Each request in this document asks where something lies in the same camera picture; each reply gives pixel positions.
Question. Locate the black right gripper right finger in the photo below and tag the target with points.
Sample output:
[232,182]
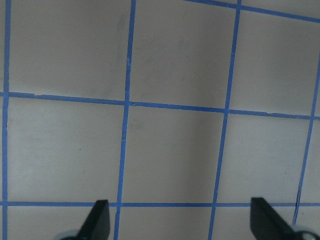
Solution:
[267,224]

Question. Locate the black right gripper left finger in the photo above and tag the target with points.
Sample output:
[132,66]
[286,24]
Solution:
[97,225]

